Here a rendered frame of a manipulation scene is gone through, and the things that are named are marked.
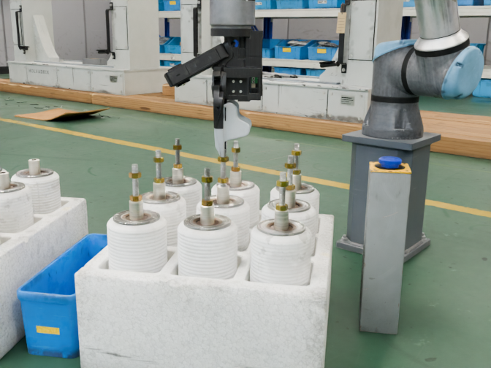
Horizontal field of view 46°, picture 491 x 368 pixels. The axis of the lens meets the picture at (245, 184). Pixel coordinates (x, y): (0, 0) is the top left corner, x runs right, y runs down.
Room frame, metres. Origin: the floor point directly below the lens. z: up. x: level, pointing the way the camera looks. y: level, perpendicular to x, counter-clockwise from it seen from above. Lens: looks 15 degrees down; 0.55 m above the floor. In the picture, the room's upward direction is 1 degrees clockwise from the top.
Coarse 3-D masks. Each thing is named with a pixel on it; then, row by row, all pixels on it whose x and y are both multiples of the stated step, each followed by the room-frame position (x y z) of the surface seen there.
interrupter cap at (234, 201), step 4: (212, 196) 1.01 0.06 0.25; (216, 196) 1.01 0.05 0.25; (232, 196) 1.01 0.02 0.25; (236, 196) 1.01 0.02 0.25; (216, 200) 1.00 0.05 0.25; (232, 200) 0.99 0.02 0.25; (236, 200) 0.99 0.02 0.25; (240, 200) 0.99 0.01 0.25; (216, 204) 0.96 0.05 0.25; (220, 204) 0.96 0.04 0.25; (224, 204) 0.96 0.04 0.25; (228, 204) 0.96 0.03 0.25; (232, 204) 0.96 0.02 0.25; (236, 204) 0.96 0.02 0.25; (240, 204) 0.97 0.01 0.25; (220, 208) 0.95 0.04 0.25; (224, 208) 0.95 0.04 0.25
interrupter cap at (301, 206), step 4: (272, 200) 0.99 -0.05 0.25; (276, 200) 0.99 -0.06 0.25; (296, 200) 0.99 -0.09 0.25; (300, 200) 0.99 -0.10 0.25; (268, 204) 0.96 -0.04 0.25; (272, 204) 0.97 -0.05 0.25; (296, 204) 0.98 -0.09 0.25; (300, 204) 0.97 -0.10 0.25; (304, 204) 0.97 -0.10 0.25; (308, 204) 0.96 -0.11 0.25; (272, 208) 0.94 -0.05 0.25; (288, 208) 0.95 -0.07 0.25; (292, 208) 0.95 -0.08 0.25; (296, 208) 0.94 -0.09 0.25; (300, 208) 0.95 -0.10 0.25; (304, 208) 0.94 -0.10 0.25; (308, 208) 0.95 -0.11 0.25; (292, 212) 0.93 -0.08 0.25
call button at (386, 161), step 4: (384, 156) 1.02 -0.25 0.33; (388, 156) 1.02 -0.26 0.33; (392, 156) 1.03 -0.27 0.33; (380, 160) 1.01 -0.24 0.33; (384, 160) 1.00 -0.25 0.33; (388, 160) 1.00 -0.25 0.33; (392, 160) 0.99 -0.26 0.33; (396, 160) 1.00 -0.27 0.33; (400, 160) 1.00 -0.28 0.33; (384, 164) 1.00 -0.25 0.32; (388, 164) 0.99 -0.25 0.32; (392, 164) 0.99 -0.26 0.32; (396, 164) 0.99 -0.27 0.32
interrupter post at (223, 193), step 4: (220, 188) 0.98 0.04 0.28; (224, 188) 0.98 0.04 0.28; (228, 188) 0.98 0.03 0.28; (220, 192) 0.98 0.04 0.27; (224, 192) 0.98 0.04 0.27; (228, 192) 0.98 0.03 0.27; (220, 196) 0.98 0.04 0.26; (224, 196) 0.98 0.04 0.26; (228, 196) 0.98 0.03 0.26; (220, 200) 0.98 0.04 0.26; (224, 200) 0.98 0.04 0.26; (228, 200) 0.98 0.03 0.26
